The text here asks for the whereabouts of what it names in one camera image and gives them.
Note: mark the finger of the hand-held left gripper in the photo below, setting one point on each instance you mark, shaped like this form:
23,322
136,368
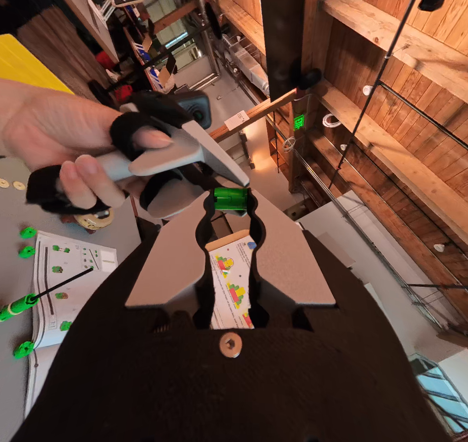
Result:
172,201
215,153

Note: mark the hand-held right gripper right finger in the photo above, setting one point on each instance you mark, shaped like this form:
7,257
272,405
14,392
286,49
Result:
289,266

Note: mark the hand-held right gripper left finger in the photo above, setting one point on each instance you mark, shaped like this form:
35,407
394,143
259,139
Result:
172,263

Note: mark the green round brick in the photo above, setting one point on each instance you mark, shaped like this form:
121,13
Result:
26,252
230,198
27,232
23,349

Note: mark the grey desk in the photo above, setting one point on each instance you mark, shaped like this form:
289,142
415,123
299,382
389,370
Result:
11,270

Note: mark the person's left hand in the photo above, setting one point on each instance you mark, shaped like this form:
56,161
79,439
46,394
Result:
55,128

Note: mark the white paper label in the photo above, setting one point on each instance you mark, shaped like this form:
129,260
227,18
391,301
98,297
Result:
237,119

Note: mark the red bag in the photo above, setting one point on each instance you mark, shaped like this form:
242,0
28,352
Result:
124,91
106,60

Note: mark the tan and brown brick model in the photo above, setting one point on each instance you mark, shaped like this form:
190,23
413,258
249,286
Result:
95,222

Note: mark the green exit sign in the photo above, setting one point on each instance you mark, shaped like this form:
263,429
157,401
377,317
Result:
298,121

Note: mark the brick building instruction booklet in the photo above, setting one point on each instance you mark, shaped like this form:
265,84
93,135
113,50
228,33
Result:
73,261

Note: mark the black rod with green bricks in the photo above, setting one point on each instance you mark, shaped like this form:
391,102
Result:
62,283

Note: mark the black column panel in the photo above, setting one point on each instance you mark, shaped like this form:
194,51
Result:
281,29

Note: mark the yellow board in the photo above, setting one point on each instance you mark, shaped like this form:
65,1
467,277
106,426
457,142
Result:
22,62

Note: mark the white light bulb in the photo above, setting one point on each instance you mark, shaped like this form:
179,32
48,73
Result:
367,90
438,247

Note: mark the tan round plate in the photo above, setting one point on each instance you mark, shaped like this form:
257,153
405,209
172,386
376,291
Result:
18,185
3,183

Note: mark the black metal pole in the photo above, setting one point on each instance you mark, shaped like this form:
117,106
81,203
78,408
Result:
384,62

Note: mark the glass window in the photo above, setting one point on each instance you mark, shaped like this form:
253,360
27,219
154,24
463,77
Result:
442,394

